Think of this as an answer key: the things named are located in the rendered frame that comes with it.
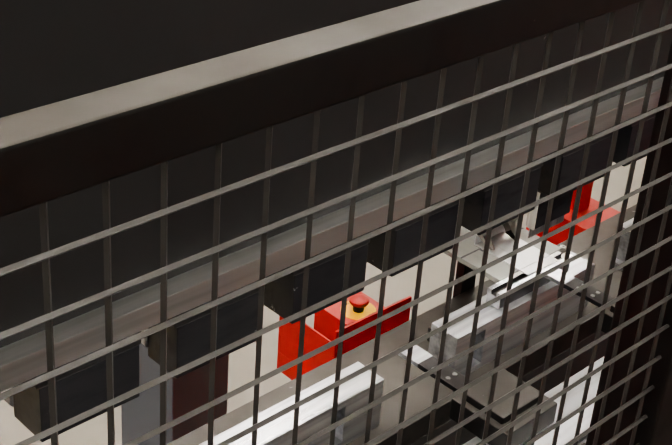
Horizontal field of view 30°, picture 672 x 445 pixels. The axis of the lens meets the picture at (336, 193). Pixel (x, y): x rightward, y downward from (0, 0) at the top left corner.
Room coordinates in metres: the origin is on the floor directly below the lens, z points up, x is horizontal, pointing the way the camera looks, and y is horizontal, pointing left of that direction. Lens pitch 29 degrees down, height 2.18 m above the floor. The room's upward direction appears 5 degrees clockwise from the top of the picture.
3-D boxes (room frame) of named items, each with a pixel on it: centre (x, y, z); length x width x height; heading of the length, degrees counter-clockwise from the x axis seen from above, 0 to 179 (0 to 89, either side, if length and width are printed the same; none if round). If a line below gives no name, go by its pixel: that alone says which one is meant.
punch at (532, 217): (1.93, -0.38, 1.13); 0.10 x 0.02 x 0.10; 136
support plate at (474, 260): (2.04, -0.27, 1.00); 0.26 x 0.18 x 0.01; 46
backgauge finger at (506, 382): (1.56, -0.22, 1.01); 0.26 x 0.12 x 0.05; 46
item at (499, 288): (1.91, -0.36, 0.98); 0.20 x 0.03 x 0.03; 136
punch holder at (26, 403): (1.24, 0.31, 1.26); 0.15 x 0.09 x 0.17; 136
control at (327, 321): (2.04, -0.04, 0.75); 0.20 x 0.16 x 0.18; 135
